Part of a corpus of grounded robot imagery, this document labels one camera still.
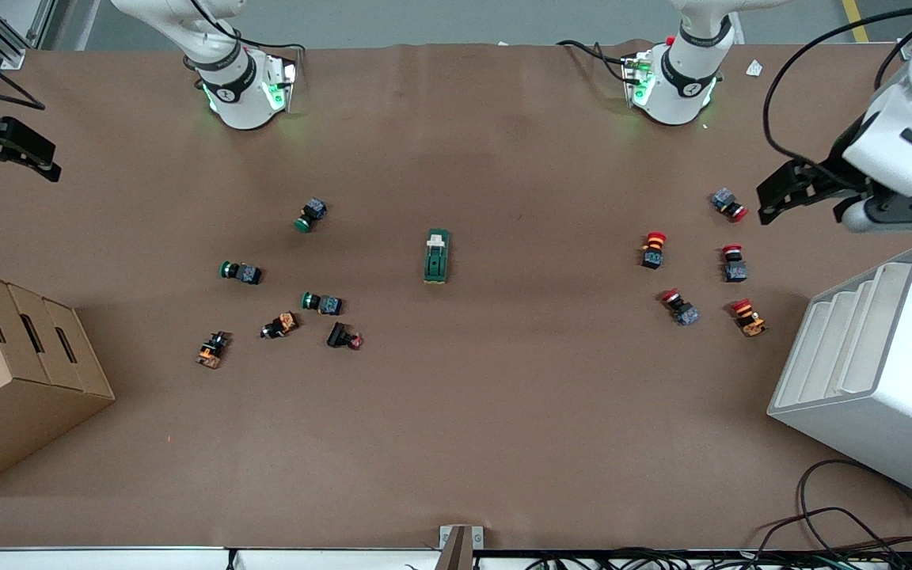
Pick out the green load switch white lever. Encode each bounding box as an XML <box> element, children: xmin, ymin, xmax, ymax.
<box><xmin>423</xmin><ymin>228</ymin><xmax>452</xmax><ymax>284</ymax></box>

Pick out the red emergency button orange block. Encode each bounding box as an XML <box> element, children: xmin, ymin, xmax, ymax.
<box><xmin>730</xmin><ymin>298</ymin><xmax>768</xmax><ymax>338</ymax></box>

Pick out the green push button grey block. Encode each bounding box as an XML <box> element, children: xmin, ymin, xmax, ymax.
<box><xmin>294</xmin><ymin>198</ymin><xmax>328</xmax><ymax>234</ymax></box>
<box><xmin>301</xmin><ymin>291</ymin><xmax>344</xmax><ymax>316</ymax></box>
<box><xmin>220</xmin><ymin>260</ymin><xmax>264</xmax><ymax>286</ymax></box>

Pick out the white stepped storage rack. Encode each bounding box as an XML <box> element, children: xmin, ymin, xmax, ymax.
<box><xmin>767</xmin><ymin>245</ymin><xmax>912</xmax><ymax>509</ymax></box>

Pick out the black push button orange block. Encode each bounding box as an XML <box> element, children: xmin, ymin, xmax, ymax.
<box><xmin>196</xmin><ymin>332</ymin><xmax>231</xmax><ymax>370</ymax></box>
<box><xmin>260</xmin><ymin>312</ymin><xmax>299</xmax><ymax>340</ymax></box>

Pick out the brown cardboard box with slots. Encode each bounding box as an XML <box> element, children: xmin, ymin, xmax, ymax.
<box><xmin>0</xmin><ymin>264</ymin><xmax>116</xmax><ymax>498</ymax></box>

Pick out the brown table cover mat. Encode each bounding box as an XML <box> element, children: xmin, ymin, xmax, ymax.
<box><xmin>0</xmin><ymin>40</ymin><xmax>912</xmax><ymax>551</ymax></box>

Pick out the black left arm base cable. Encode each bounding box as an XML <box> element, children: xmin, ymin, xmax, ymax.
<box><xmin>557</xmin><ymin>40</ymin><xmax>633</xmax><ymax>82</ymax></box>

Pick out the black arm base cable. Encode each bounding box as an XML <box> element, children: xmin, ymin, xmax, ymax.
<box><xmin>187</xmin><ymin>0</ymin><xmax>306</xmax><ymax>53</ymax></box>
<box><xmin>557</xmin><ymin>40</ymin><xmax>633</xmax><ymax>82</ymax></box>

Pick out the black right arm base cable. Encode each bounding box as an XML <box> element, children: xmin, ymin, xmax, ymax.
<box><xmin>187</xmin><ymin>0</ymin><xmax>306</xmax><ymax>53</ymax></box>

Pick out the black looped floor cable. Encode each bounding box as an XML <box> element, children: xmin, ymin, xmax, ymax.
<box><xmin>749</xmin><ymin>459</ymin><xmax>912</xmax><ymax>570</ymax></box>

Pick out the black switch with red lamp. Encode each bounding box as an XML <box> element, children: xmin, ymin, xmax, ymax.
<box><xmin>326</xmin><ymin>321</ymin><xmax>364</xmax><ymax>351</ymax></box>

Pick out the black cable bundle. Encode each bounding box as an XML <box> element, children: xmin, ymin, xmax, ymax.
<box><xmin>527</xmin><ymin>546</ymin><xmax>912</xmax><ymax>570</ymax></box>

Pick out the white table edge rail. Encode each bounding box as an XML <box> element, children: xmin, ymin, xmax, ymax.
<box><xmin>0</xmin><ymin>545</ymin><xmax>912</xmax><ymax>570</ymax></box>

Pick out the grey metal bracket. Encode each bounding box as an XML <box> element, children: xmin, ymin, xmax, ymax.
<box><xmin>439</xmin><ymin>525</ymin><xmax>485</xmax><ymax>570</ymax></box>

